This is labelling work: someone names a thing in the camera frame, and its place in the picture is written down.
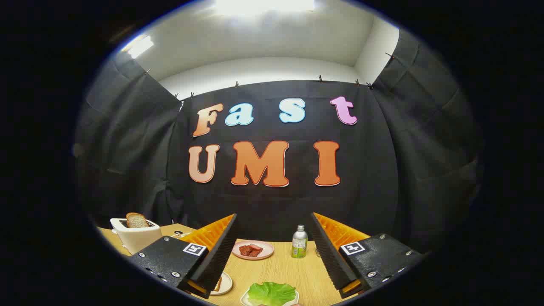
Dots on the pink plate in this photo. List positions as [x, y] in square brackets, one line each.
[265, 254]

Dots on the white round plate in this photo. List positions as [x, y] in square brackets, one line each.
[226, 284]

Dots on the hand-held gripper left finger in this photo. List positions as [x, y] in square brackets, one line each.
[221, 255]

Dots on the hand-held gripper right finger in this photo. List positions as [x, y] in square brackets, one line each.
[327, 255]

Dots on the silver bottle with green label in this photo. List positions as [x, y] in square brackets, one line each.
[299, 244]

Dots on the brown meat slice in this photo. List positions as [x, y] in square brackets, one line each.
[256, 252]
[245, 250]

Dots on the white toaster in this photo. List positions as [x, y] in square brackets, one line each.
[138, 240]

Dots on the green lettuce leaf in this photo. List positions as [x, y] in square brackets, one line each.
[272, 293]

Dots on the large ceiling light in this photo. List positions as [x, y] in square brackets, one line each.
[263, 5]

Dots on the white rectangular dish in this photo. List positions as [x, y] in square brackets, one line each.
[244, 299]

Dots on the toasted bread slice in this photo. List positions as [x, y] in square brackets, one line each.
[137, 221]

